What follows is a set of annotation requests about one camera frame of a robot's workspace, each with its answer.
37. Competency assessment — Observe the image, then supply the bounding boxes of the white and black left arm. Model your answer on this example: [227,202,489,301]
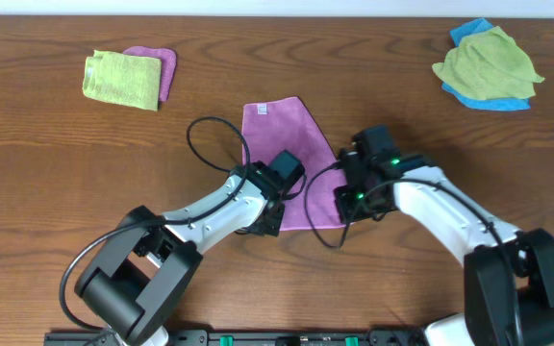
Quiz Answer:
[74,151,305,345]

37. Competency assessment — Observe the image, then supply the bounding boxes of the black left camera cable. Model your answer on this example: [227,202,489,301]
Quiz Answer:
[59,115,308,333]

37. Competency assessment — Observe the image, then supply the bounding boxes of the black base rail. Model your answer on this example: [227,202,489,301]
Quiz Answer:
[43,328,428,346]

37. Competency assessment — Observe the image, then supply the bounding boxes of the purple microfiber cloth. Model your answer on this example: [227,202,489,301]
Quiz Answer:
[241,97,346,231]

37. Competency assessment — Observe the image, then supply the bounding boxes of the crumpled green cloth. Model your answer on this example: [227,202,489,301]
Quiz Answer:
[432,26,544,101]

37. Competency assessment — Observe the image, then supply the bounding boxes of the blue cloth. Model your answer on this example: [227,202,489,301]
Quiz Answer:
[441,18,530,111]

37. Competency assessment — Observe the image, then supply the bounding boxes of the folded green cloth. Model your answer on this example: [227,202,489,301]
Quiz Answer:
[82,50,162,111]

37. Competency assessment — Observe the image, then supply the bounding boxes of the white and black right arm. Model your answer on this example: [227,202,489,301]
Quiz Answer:
[335,126,554,345]

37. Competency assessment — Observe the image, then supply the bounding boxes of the folded purple cloth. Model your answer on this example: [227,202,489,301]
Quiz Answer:
[123,46,177,102]

